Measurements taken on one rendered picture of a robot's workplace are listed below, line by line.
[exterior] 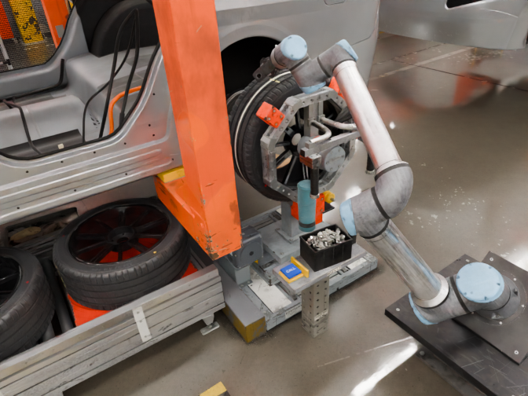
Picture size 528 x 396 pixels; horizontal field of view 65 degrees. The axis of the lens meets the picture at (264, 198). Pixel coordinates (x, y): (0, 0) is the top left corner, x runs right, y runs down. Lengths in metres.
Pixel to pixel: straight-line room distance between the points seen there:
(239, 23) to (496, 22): 2.61
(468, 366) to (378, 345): 0.51
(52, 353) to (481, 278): 1.71
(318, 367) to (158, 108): 1.45
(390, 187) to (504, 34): 3.11
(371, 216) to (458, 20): 3.09
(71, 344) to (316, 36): 1.94
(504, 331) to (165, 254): 1.48
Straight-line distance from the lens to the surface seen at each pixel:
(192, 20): 1.50
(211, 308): 2.22
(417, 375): 2.20
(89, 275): 2.07
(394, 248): 1.49
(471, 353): 1.95
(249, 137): 1.92
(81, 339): 2.01
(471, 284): 1.76
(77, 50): 3.73
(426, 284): 1.67
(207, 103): 1.58
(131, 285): 2.07
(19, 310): 2.08
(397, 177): 1.34
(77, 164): 2.08
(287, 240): 2.45
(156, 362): 2.28
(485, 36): 4.29
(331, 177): 2.23
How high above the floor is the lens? 1.76
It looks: 33 degrees down
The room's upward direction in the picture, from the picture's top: 4 degrees counter-clockwise
